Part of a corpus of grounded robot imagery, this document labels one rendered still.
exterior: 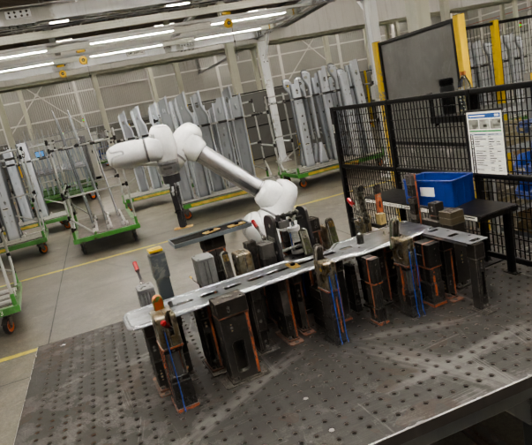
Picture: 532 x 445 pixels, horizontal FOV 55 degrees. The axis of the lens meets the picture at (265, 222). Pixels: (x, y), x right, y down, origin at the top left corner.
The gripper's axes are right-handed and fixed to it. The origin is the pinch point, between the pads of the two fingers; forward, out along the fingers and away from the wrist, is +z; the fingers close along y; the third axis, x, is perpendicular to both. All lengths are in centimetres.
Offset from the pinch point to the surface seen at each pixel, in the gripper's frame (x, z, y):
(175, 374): -6, 42, 60
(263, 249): 32.7, 19.8, 5.6
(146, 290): -15.9, 20.4, 27.3
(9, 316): -227, 109, -257
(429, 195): 117, 17, -20
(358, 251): 72, 26, 17
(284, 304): 37, 38, 27
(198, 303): 5.0, 25.9, 39.4
